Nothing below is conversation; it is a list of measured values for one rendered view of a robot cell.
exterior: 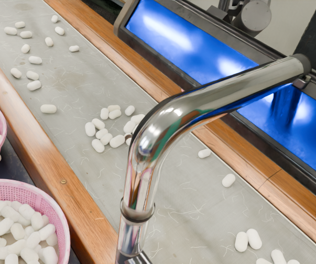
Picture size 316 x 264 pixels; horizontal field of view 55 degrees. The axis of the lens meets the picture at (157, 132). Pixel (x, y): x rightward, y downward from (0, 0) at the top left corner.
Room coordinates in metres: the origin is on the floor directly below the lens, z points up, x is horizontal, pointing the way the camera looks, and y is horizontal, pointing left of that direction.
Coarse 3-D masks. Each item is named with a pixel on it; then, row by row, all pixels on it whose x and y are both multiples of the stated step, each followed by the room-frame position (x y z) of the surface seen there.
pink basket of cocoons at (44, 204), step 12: (0, 180) 0.30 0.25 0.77; (12, 180) 0.31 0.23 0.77; (0, 192) 0.30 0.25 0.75; (12, 192) 0.30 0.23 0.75; (24, 192) 0.30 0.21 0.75; (36, 192) 0.30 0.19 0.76; (36, 204) 0.29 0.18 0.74; (48, 204) 0.28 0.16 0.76; (48, 216) 0.28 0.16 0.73; (60, 216) 0.26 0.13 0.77; (60, 228) 0.25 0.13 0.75; (60, 240) 0.24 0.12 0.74; (60, 252) 0.22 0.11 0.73
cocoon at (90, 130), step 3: (87, 123) 0.50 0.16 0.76; (90, 123) 0.50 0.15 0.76; (87, 126) 0.49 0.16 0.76; (90, 126) 0.49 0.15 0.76; (93, 126) 0.50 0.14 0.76; (87, 129) 0.49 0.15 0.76; (90, 129) 0.49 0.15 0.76; (93, 129) 0.49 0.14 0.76; (87, 132) 0.48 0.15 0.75; (90, 132) 0.48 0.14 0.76; (93, 132) 0.48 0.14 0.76; (90, 135) 0.48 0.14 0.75; (93, 135) 0.48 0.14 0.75
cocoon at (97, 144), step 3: (93, 141) 0.45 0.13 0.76; (96, 141) 0.45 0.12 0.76; (99, 141) 0.46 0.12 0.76; (93, 144) 0.45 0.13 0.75; (96, 144) 0.45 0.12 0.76; (99, 144) 0.45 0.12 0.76; (102, 144) 0.45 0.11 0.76; (93, 147) 0.45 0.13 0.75; (96, 147) 0.44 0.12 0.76; (99, 147) 0.44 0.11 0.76; (102, 147) 0.44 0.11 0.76; (96, 150) 0.44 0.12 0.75; (99, 150) 0.44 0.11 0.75; (102, 150) 0.44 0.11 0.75
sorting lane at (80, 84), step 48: (0, 0) 1.09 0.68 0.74; (0, 48) 0.77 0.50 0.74; (48, 48) 0.82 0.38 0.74; (96, 48) 0.88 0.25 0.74; (48, 96) 0.59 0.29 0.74; (96, 96) 0.63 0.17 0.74; (144, 96) 0.68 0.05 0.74; (192, 144) 0.53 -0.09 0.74; (96, 192) 0.34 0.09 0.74; (192, 192) 0.39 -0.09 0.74; (240, 192) 0.41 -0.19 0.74; (192, 240) 0.28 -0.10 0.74; (288, 240) 0.32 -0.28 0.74
